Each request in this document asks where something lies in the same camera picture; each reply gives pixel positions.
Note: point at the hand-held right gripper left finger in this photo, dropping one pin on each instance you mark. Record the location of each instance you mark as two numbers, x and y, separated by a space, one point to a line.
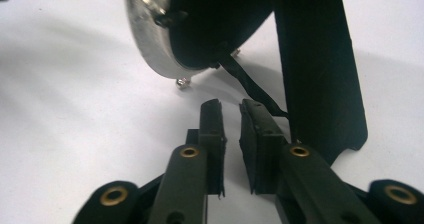
186 184

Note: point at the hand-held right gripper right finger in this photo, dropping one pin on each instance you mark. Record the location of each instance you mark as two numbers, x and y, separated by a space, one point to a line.
300 187

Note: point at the white table board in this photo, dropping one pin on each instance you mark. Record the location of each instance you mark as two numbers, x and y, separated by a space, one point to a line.
66 117

